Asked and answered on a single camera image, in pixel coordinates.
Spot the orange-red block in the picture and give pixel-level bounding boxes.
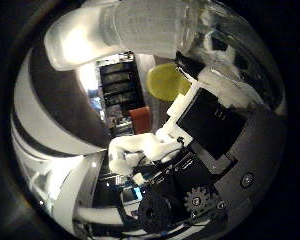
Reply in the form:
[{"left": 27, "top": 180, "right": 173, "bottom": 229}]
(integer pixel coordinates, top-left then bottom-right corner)
[{"left": 129, "top": 106, "right": 153, "bottom": 135}]

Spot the yellow-green chair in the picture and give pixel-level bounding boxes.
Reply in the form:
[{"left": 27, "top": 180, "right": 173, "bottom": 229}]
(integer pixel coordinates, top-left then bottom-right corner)
[{"left": 145, "top": 63, "right": 193, "bottom": 103}]

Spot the dark storage shelf rack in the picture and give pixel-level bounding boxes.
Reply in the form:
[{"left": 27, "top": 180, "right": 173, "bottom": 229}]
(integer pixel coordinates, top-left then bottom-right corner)
[{"left": 95, "top": 52, "right": 147, "bottom": 134}]

